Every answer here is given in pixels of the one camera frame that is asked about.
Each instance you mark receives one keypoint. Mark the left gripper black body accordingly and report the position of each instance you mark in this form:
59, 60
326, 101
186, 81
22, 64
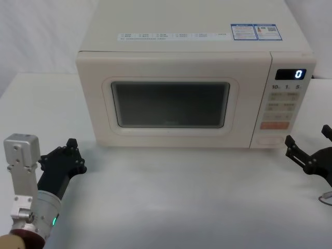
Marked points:
61, 168

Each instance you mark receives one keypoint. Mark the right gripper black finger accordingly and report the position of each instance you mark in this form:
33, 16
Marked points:
294, 150
327, 132

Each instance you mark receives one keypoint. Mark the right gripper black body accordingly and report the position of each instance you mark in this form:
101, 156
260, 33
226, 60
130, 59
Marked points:
321, 163

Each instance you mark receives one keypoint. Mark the white table cloth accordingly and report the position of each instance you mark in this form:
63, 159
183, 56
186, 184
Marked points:
168, 202

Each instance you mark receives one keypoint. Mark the white curtain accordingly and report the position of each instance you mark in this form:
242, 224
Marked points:
39, 36

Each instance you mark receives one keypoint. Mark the cream microwave oven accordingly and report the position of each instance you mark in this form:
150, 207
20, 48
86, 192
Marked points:
171, 62

